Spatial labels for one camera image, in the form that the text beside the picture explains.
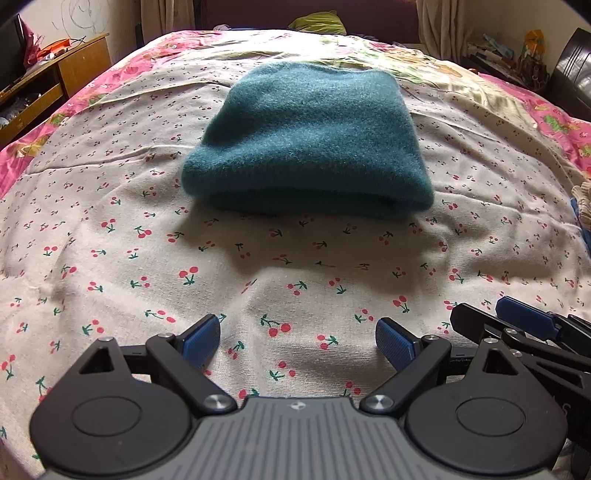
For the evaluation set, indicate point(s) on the orange plastic bag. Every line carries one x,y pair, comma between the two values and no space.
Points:
55,47

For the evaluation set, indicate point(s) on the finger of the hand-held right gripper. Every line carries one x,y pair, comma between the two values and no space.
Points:
526,316
468,316

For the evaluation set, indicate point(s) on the dark brown cabinet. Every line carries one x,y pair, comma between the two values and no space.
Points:
572,74

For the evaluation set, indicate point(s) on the brown striped cloth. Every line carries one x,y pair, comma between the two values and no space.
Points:
583,193

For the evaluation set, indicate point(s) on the beige curtain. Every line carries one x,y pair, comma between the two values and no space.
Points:
441,27
168,14

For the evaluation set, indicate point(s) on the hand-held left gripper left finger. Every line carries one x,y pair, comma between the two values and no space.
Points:
201,340

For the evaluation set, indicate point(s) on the teal fuzzy sweater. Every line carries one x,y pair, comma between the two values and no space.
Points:
309,138

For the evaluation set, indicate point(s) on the pink floral quilt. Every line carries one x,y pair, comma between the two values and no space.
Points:
521,110

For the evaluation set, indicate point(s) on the maroon padded headboard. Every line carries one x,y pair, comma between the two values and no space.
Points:
369,14

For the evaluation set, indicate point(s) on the yellow-green pillow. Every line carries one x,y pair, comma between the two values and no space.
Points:
318,23

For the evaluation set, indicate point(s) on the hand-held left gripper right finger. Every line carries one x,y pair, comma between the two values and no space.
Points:
392,344

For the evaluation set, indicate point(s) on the wooden side cabinet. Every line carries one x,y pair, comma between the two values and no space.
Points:
83,64

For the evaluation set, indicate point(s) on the cluttered bedside table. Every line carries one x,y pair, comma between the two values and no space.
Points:
503,60

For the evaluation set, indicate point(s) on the black television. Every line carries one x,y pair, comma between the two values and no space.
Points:
10,50

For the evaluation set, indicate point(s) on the cherry print bed sheet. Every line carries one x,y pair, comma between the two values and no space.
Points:
115,194

